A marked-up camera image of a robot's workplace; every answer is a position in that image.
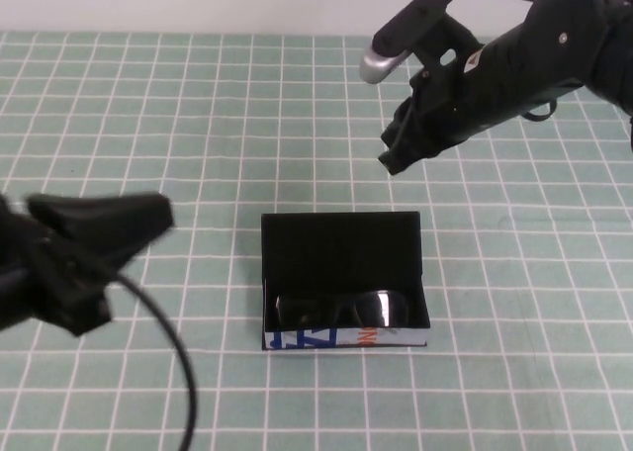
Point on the green white grid tablecloth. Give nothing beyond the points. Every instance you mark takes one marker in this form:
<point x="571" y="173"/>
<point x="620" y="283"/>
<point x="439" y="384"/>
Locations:
<point x="297" y="124"/>

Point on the black right camera mount bracket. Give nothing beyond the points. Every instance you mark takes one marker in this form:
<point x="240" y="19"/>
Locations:
<point x="445" y="40"/>

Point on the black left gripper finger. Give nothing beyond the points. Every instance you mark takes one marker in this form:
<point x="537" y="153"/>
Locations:
<point x="114" y="245"/>
<point x="109" y="211"/>

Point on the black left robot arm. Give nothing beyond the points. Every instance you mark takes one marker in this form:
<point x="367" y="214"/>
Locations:
<point x="15" y="302"/>

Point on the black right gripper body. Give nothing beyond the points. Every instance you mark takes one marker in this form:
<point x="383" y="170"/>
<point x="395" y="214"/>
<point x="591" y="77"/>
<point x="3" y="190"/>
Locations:
<point x="470" y="100"/>

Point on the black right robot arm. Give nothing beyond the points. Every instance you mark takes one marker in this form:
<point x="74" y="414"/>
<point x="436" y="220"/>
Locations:
<point x="583" y="40"/>

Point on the black printed glasses case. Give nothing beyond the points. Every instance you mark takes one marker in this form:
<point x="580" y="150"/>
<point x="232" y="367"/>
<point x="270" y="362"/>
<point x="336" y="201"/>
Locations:
<point x="341" y="253"/>

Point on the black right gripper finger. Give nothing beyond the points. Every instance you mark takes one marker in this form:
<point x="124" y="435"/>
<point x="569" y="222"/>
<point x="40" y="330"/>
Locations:
<point x="405" y="156"/>
<point x="396" y="129"/>

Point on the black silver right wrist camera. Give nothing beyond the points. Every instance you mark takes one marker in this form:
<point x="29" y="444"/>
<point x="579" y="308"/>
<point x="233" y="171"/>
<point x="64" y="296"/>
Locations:
<point x="410" y="21"/>

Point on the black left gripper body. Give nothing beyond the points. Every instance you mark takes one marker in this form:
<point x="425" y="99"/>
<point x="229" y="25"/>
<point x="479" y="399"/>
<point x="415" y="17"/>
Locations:
<point x="64" y="273"/>

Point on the dark frame glasses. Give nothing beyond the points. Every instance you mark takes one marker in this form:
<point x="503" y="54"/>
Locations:
<point x="386" y="310"/>

